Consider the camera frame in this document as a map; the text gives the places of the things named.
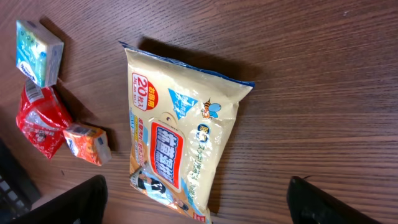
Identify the teal tissue pack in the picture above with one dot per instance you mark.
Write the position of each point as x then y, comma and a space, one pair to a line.
39, 52

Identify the beige wet wipes pack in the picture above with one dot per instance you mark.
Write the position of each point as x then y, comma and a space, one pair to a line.
181, 118

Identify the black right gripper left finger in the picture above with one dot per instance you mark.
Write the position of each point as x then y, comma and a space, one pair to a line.
84, 203

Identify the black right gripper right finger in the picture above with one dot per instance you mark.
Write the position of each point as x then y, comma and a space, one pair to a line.
310, 205

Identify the red snack bag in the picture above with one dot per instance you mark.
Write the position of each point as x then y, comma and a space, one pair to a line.
42, 118

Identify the orange tissue pack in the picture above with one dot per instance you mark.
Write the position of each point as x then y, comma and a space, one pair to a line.
88, 143

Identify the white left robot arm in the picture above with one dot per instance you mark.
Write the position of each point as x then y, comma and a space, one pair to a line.
18, 192

